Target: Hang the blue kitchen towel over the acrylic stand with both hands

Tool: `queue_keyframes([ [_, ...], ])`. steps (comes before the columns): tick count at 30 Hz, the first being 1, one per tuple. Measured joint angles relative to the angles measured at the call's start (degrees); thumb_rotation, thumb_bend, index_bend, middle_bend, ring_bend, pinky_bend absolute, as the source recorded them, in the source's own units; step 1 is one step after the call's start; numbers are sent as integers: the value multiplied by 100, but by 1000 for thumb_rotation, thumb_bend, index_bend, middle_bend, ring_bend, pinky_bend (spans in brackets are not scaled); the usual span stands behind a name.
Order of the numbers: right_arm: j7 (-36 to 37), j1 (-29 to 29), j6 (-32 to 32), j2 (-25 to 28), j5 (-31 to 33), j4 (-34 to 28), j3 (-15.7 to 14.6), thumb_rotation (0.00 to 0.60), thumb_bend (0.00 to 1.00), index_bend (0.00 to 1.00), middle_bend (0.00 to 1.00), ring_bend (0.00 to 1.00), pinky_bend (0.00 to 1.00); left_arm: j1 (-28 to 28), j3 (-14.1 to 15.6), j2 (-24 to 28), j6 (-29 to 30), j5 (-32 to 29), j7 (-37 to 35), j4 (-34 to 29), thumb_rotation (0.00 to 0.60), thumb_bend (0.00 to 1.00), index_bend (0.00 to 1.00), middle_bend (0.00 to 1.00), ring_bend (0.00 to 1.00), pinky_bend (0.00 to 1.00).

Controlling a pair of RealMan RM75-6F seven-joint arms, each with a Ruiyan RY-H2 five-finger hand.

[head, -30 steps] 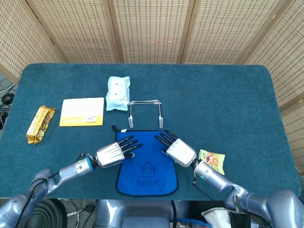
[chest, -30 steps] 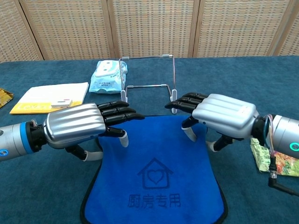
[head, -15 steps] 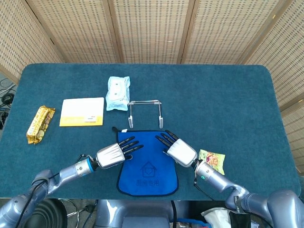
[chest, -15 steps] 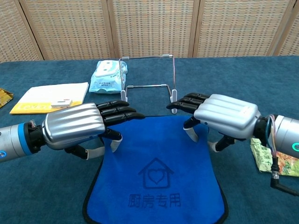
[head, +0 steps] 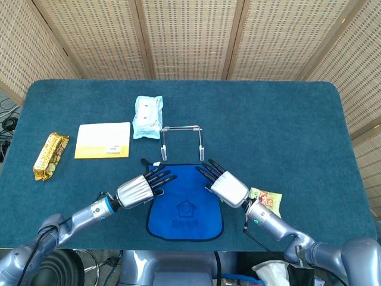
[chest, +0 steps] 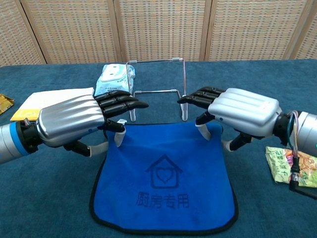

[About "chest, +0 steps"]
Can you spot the green snack packet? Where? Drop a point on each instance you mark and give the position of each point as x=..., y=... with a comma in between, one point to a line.
x=280, y=163

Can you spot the light blue wet wipes pack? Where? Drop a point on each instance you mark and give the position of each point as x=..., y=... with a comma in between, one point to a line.
x=111, y=79

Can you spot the blue kitchen towel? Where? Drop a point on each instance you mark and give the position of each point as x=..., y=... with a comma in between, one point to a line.
x=138, y=148

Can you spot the gold snack bar packet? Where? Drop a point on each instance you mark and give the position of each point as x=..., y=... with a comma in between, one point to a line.
x=5, y=104

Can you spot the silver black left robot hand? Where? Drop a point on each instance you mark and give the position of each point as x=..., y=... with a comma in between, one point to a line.
x=71, y=119

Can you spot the bamboo folding screen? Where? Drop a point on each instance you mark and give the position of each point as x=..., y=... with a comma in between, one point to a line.
x=161, y=29

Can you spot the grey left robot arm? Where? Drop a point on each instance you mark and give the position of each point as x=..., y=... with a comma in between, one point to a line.
x=10, y=141

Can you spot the teal table mat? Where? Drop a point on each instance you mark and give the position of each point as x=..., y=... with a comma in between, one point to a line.
x=49, y=188

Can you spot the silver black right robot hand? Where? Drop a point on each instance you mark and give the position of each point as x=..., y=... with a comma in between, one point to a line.
x=245, y=111

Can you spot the yellow and white booklet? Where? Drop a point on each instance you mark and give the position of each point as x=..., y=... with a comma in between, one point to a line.
x=44, y=96

